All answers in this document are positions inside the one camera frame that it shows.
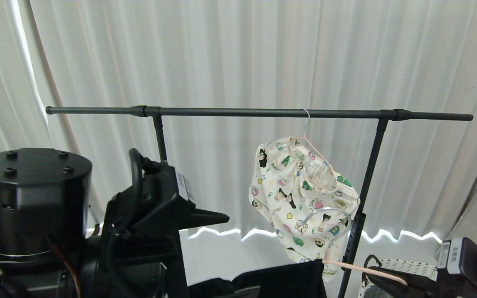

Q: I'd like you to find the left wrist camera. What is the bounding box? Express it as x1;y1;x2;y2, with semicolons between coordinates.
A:
105;148;181;249

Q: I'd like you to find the black garment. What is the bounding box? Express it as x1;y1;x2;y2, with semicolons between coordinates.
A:
188;259;328;298

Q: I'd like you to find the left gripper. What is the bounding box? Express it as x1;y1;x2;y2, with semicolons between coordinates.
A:
79;166;230;298

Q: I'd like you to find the pink clothes hanger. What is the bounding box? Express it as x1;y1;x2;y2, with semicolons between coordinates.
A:
289;108;340;193
304;207;409;287

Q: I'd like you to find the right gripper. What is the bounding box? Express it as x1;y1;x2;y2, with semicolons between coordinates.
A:
364;237;469;298

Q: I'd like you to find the cream printed garment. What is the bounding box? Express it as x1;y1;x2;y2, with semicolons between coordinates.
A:
249;137;361;283

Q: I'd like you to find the white laundry basket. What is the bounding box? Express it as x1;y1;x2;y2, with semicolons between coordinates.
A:
358;254;438;298

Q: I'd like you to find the black clothes rack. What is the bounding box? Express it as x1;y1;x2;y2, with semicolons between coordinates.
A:
46;105;474;298

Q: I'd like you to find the white curtain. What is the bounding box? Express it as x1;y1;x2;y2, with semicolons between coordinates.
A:
0;0;477;249

